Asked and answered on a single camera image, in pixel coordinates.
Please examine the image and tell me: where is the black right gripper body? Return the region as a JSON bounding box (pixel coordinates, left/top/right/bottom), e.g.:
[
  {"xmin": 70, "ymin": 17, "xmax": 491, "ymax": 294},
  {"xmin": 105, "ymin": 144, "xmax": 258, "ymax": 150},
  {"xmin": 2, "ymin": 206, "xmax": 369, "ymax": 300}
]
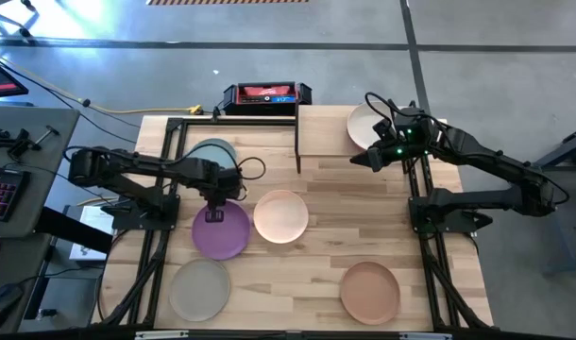
[{"xmin": 370, "ymin": 109, "xmax": 443, "ymax": 164}]

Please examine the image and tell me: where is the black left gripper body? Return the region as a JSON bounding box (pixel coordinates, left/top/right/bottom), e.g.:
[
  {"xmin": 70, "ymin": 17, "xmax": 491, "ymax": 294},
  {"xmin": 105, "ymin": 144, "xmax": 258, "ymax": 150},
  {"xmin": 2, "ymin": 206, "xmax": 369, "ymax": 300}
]
[{"xmin": 195, "ymin": 160, "xmax": 246, "ymax": 203}]

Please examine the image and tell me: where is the purple plate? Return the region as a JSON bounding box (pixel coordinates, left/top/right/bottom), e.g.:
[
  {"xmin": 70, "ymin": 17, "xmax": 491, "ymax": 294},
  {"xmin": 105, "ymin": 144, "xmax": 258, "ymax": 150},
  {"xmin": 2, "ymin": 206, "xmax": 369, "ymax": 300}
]
[{"xmin": 191, "ymin": 200, "xmax": 252, "ymax": 262}]

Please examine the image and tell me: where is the light blue plate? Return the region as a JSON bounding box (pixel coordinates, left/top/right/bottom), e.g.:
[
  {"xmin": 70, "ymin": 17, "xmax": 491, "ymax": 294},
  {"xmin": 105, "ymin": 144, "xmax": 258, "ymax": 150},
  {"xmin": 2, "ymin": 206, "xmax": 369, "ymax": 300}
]
[{"xmin": 187, "ymin": 137, "xmax": 239, "ymax": 172}]

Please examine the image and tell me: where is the cream plate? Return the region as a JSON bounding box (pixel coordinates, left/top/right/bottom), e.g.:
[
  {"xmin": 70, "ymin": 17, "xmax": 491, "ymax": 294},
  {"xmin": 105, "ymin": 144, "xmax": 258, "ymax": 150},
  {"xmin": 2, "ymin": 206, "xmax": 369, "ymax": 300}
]
[{"xmin": 346, "ymin": 101, "xmax": 398, "ymax": 151}]

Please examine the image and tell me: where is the pale peach plate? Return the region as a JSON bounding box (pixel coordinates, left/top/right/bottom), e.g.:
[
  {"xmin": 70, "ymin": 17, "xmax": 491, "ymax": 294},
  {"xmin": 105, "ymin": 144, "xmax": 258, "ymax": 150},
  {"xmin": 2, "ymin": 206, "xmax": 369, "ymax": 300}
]
[{"xmin": 252, "ymin": 189, "xmax": 310, "ymax": 246}]

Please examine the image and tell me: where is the grey plate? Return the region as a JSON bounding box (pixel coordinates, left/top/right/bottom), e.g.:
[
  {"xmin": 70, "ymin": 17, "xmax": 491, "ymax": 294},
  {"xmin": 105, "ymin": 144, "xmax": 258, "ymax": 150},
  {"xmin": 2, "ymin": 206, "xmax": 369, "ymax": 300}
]
[{"xmin": 168, "ymin": 257, "xmax": 231, "ymax": 323}]

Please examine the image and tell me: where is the terracotta plate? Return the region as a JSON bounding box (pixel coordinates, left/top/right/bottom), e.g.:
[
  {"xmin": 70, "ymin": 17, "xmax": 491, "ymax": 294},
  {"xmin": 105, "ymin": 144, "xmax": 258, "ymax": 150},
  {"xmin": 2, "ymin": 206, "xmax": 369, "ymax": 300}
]
[{"xmin": 339, "ymin": 261, "xmax": 401, "ymax": 326}]

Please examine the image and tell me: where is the red black power station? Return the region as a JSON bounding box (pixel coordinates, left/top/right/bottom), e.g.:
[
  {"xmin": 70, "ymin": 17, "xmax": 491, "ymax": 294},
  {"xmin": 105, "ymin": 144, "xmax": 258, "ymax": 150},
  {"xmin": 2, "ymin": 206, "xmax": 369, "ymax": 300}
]
[{"xmin": 221, "ymin": 80, "xmax": 313, "ymax": 117}]

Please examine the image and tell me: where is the white booklet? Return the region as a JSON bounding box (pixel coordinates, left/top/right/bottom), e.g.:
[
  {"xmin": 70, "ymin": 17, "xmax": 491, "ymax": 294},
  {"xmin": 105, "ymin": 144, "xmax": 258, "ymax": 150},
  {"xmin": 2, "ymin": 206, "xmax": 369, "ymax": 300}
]
[{"xmin": 69, "ymin": 204, "xmax": 115, "ymax": 263}]

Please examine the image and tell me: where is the white label strip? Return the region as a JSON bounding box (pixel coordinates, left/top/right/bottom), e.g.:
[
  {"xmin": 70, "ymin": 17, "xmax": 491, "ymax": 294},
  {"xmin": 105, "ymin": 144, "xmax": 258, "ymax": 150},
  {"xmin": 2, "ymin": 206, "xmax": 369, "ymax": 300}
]
[
  {"xmin": 134, "ymin": 330, "xmax": 191, "ymax": 340},
  {"xmin": 398, "ymin": 331, "xmax": 454, "ymax": 340}
]

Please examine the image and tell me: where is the black desk beam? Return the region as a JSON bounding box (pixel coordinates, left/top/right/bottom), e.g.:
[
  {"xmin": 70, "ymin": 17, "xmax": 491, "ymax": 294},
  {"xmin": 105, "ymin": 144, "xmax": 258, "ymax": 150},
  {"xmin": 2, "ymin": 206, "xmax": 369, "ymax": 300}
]
[{"xmin": 34, "ymin": 206, "xmax": 114, "ymax": 255}]

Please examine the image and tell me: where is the grey metal stand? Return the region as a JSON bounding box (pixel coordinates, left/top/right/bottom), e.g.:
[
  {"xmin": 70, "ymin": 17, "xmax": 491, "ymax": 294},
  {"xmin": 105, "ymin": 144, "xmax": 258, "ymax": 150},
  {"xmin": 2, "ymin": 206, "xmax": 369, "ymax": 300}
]
[{"xmin": 504, "ymin": 122, "xmax": 576, "ymax": 278}]

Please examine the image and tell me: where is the grey desk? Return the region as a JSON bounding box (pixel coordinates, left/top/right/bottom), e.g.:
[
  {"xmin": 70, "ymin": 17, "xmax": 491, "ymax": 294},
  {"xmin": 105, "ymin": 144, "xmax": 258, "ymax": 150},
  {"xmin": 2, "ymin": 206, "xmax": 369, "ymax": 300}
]
[{"xmin": 0, "ymin": 105, "xmax": 81, "ymax": 334}]

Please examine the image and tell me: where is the black backlit keyboard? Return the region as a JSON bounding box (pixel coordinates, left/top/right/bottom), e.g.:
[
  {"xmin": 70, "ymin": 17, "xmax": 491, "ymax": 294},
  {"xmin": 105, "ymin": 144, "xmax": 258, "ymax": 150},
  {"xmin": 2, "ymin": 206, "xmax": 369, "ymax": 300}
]
[{"xmin": 0, "ymin": 165, "xmax": 32, "ymax": 223}]

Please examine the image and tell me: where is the black clamp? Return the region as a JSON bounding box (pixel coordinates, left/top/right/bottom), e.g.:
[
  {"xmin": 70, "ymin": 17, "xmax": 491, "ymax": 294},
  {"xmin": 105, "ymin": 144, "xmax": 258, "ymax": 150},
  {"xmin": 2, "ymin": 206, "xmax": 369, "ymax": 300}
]
[{"xmin": 0, "ymin": 127, "xmax": 33, "ymax": 161}]

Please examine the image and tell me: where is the black computer mouse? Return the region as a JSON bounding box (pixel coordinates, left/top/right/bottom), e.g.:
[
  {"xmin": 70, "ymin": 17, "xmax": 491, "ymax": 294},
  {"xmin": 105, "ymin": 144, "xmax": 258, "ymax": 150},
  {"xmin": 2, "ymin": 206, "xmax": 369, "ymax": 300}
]
[{"xmin": 0, "ymin": 282, "xmax": 25, "ymax": 333}]

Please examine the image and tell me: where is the black computer monitor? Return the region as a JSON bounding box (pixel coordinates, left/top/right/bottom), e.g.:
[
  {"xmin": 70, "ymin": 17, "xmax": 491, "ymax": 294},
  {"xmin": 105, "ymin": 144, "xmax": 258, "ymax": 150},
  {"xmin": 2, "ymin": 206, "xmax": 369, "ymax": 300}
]
[{"xmin": 0, "ymin": 55, "xmax": 30, "ymax": 100}]

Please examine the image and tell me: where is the grey chair base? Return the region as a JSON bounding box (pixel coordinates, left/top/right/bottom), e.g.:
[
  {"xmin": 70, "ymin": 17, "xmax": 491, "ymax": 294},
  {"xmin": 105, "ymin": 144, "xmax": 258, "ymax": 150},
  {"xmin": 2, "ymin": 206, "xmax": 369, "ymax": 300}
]
[{"xmin": 0, "ymin": 0, "xmax": 40, "ymax": 40}]

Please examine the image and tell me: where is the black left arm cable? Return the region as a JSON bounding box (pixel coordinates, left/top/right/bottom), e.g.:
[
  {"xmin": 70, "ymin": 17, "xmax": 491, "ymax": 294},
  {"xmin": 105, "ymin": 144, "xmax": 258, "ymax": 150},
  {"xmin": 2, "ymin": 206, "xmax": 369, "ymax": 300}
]
[{"xmin": 63, "ymin": 141, "xmax": 268, "ymax": 183}]

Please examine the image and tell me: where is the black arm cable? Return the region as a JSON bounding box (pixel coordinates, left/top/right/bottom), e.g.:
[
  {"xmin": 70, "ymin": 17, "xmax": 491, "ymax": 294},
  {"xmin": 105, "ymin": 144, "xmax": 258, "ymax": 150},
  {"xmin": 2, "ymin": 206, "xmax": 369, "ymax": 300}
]
[
  {"xmin": 63, "ymin": 141, "xmax": 268, "ymax": 183},
  {"xmin": 364, "ymin": 92, "xmax": 412, "ymax": 125}
]

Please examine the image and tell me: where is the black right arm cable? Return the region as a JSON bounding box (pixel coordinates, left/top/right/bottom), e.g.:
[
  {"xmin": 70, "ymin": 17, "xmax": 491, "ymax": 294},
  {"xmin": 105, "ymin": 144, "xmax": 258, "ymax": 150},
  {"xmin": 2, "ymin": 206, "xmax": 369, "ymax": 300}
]
[{"xmin": 364, "ymin": 92, "xmax": 412, "ymax": 125}]

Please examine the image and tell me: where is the wooden shelf black metal frame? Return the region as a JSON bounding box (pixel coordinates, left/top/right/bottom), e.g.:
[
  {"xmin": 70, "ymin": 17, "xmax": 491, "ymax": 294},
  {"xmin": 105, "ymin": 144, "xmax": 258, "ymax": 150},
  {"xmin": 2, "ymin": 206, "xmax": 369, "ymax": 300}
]
[{"xmin": 295, "ymin": 103, "xmax": 429, "ymax": 174}]

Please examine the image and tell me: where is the black aluminium rig frame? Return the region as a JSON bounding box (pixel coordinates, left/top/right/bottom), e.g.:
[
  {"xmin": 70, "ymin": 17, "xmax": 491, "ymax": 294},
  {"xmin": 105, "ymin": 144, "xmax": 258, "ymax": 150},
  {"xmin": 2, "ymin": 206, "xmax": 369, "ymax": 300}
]
[{"xmin": 93, "ymin": 115, "xmax": 496, "ymax": 332}]

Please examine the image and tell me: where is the yellow cable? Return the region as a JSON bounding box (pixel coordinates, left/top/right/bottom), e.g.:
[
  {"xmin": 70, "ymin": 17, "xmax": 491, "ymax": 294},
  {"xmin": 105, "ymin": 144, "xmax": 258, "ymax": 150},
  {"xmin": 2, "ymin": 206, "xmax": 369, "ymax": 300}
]
[{"xmin": 0, "ymin": 45, "xmax": 205, "ymax": 116}]

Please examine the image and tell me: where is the black floor cable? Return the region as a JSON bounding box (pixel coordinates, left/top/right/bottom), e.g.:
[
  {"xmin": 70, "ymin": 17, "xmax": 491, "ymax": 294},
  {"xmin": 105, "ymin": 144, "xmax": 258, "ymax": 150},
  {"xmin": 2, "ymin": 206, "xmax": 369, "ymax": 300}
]
[{"xmin": 0, "ymin": 55, "xmax": 141, "ymax": 145}]

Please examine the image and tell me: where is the black T-handle tool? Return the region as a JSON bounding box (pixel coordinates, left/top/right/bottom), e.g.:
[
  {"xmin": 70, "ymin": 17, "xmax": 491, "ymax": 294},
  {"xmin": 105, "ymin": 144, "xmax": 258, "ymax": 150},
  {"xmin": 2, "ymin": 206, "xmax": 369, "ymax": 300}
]
[{"xmin": 32, "ymin": 124, "xmax": 60, "ymax": 146}]

